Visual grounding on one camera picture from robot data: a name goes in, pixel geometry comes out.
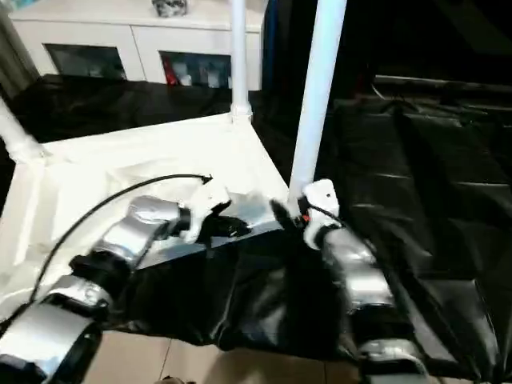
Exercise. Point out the white plastic table top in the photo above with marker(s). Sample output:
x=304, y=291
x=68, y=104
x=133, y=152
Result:
x=120, y=160

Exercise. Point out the white plastic table leg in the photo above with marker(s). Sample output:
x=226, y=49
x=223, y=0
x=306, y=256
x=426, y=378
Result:
x=14, y=132
x=240, y=56
x=316, y=100

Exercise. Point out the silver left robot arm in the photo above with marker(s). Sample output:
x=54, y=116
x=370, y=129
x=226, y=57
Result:
x=120, y=236

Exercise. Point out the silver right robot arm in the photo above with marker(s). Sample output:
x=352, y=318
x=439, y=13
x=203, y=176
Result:
x=364, y=276

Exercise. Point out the black work surface mat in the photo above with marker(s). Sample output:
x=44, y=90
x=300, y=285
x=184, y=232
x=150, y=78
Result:
x=420, y=180

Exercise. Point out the white jar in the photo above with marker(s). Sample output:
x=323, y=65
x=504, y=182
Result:
x=186, y=78

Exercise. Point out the red bottle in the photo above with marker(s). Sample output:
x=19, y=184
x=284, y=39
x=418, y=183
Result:
x=170, y=72

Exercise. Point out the white glass door cabinet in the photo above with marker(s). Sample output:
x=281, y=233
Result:
x=120, y=32

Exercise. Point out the dark patterned object on cabinet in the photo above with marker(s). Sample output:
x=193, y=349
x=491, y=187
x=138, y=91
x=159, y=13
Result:
x=170, y=8

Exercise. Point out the grey curtain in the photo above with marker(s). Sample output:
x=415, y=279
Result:
x=16, y=56

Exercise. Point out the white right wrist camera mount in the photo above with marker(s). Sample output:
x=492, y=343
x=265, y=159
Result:
x=324, y=196

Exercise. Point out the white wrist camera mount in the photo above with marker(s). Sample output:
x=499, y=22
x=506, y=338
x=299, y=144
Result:
x=324, y=196
x=208, y=196

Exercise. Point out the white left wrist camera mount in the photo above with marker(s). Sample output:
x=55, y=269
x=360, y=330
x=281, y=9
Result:
x=208, y=196

